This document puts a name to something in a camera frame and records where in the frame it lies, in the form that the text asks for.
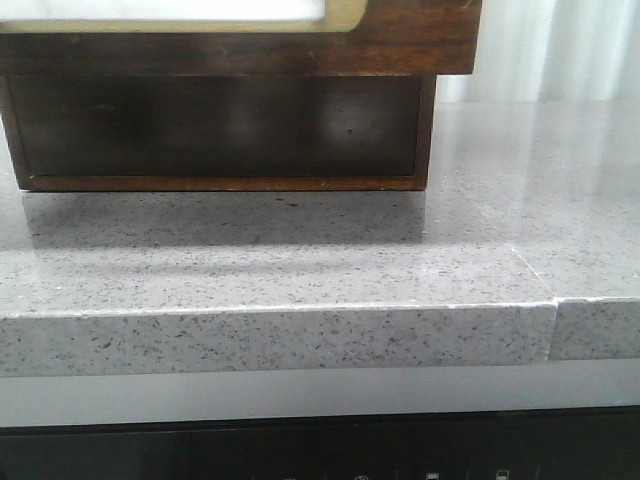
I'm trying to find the dark wooden drawer cabinet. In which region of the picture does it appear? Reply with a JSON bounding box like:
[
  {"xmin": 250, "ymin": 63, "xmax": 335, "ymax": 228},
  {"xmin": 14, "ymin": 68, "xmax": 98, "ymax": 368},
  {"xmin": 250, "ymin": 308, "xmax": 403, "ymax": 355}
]
[{"xmin": 0, "ymin": 73, "xmax": 438, "ymax": 193}]

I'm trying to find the white sheer curtain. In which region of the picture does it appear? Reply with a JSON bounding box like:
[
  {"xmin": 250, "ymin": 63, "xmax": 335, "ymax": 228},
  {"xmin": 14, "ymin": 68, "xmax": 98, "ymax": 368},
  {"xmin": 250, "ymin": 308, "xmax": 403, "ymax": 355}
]
[{"xmin": 436, "ymin": 1, "xmax": 639, "ymax": 103}]

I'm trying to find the black appliance control panel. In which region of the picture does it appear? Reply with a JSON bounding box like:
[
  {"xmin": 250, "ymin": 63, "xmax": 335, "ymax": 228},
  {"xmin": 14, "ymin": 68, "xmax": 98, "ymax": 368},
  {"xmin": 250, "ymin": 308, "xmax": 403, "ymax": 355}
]
[{"xmin": 1, "ymin": 406, "xmax": 639, "ymax": 479}]

